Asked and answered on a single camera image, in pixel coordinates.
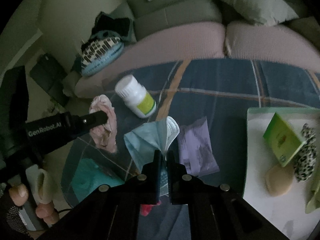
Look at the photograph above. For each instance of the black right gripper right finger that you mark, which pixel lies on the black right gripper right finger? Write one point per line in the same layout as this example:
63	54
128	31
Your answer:
215	212

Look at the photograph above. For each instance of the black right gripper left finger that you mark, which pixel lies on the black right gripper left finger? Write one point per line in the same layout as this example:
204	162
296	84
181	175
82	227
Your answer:
112	212

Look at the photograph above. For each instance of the beige makeup sponge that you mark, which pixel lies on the beige makeup sponge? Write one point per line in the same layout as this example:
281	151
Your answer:
279	179

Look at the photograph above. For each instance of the pink cloth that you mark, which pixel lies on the pink cloth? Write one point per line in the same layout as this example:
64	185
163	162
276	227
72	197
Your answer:
104	135

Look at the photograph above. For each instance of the green medicine box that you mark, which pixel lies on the green medicine box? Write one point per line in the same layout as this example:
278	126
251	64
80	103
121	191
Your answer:
283	139

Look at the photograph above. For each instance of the lime green cloth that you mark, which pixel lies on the lime green cloth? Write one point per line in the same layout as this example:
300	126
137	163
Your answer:
313	204

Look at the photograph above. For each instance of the leopard print scrunchie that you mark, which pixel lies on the leopard print scrunchie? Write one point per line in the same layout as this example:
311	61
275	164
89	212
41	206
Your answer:
305	159

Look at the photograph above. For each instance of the pink white fluffy towel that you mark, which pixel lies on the pink white fluffy towel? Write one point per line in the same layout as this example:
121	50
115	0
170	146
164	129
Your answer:
145	209

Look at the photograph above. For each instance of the operator left hand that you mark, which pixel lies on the operator left hand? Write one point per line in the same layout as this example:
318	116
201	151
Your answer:
33	200

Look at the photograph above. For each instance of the purple tissue packet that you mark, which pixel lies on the purple tissue packet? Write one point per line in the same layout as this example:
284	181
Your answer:
195	149

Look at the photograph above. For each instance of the dark side cabinet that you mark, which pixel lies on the dark side cabinet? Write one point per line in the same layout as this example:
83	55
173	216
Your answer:
49	74

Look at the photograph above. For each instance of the white tray green rim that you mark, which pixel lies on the white tray green rim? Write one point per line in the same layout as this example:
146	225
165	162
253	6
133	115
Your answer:
286	212

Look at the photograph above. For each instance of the blue patterned cushion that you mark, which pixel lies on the blue patterned cushion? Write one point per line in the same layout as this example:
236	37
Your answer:
99	54

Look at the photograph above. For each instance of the white pill bottle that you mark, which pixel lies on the white pill bottle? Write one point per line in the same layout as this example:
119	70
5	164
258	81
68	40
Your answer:
135	96

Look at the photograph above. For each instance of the blue plaid blanket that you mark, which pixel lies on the blue plaid blanket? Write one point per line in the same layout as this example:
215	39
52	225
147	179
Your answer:
221	90

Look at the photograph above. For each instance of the dark teal clothing pile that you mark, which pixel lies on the dark teal clothing pile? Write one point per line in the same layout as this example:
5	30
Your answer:
107	26

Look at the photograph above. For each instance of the pink sofa seat cover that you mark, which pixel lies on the pink sofa seat cover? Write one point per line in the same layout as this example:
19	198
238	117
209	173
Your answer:
203	40

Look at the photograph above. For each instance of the grey green sofa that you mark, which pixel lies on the grey green sofa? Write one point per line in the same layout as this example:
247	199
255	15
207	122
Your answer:
150	17

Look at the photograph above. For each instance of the grey green throw pillow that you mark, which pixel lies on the grey green throw pillow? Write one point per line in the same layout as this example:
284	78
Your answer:
264	12

